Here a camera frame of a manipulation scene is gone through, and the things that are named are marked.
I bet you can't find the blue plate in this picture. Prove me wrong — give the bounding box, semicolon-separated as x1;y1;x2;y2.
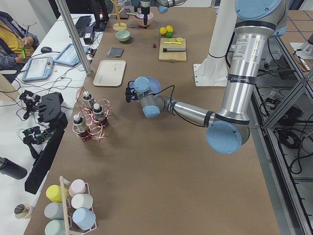
129;76;161;97

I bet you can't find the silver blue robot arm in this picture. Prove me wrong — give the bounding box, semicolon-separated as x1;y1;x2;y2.
126;0;289;154

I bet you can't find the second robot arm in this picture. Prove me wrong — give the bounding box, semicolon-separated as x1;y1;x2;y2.
134;0;185;29

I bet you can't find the dark sauce bottle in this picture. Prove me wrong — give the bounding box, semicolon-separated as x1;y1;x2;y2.
92;103;105;121
83;91;94;109
73;114;87;133

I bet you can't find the cream plastic tray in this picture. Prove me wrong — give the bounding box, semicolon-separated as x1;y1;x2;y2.
93;60;126;87

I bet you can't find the wooden cutting board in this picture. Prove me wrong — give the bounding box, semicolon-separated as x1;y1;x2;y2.
158;37;187;62

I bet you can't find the grey folded cloth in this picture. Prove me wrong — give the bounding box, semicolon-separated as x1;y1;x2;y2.
107;47;124;58

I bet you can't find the green lime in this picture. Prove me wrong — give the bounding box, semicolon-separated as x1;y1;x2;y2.
165;32;173;38

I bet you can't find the yellow lemon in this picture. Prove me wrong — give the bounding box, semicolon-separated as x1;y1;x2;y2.
166;25;174;33
159;27;167;35

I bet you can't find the mint green bowl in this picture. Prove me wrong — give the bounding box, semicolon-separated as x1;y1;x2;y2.
115;30;131;42

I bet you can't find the wooden cup tree stand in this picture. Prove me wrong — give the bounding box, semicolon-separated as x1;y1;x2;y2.
110;0;127;31

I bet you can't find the pink bowl with ice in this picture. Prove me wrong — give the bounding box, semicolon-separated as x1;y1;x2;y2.
134;11;155;27

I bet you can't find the metal ice scoop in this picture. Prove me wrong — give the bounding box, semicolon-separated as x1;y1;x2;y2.
126;12;144;19

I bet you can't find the pink cup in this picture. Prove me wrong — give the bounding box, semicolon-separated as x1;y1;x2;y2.
68;179;86;197

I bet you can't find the blue teach pendant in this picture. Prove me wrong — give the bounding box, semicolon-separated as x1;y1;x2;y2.
54;44;80;67
22;56;54;82

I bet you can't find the white cup rack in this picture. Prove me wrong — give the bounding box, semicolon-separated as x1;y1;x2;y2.
59;176;97;235

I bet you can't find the white cup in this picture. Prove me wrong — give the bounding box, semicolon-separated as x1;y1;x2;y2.
71;194;93;210

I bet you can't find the black keyboard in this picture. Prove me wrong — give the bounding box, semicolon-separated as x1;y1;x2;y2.
75;16;91;37

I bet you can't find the light blue cup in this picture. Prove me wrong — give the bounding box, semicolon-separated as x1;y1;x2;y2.
72;208;96;230

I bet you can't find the yellow cup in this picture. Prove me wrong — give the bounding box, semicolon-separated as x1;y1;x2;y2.
45;185;62;203

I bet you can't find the black computer mouse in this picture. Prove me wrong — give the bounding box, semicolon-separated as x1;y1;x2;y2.
41;47;52;53

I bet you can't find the grey cup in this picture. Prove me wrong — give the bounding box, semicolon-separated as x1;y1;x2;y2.
44;203;64;220

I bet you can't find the mint green cup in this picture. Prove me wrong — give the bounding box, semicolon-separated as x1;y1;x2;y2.
45;220;65;235

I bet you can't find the seated person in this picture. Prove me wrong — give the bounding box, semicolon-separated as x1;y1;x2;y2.
0;11;40;83

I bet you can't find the black thermos bottle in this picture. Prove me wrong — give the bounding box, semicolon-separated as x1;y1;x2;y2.
0;157;27;180

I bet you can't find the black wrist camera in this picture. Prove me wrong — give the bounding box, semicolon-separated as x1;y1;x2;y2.
125;86;138;103

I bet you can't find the copper wire bottle rack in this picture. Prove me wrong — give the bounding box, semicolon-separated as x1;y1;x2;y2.
72;87;113;141

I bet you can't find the black handled knife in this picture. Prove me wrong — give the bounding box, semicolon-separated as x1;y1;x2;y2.
163;48;186;52

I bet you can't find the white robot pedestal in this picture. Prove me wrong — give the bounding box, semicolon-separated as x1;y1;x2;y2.
194;0;237;87

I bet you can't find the aluminium frame post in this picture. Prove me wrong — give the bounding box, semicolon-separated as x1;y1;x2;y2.
56;0;92;75

